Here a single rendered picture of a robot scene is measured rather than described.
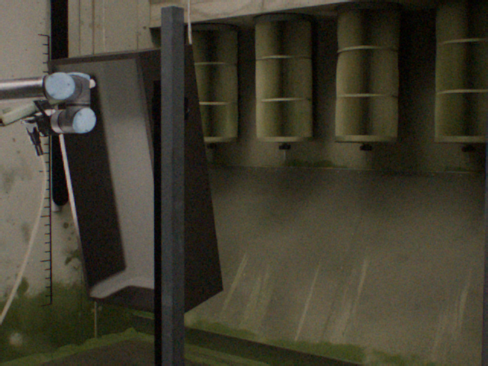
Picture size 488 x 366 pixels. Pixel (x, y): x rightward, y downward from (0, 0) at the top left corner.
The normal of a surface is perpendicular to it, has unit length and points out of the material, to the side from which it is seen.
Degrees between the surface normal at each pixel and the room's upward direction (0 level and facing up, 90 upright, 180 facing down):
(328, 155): 90
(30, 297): 90
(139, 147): 102
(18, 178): 90
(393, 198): 57
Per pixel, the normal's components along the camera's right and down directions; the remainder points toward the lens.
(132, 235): -0.58, 0.24
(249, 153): -0.62, 0.04
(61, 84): -0.06, 0.04
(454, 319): -0.52, -0.51
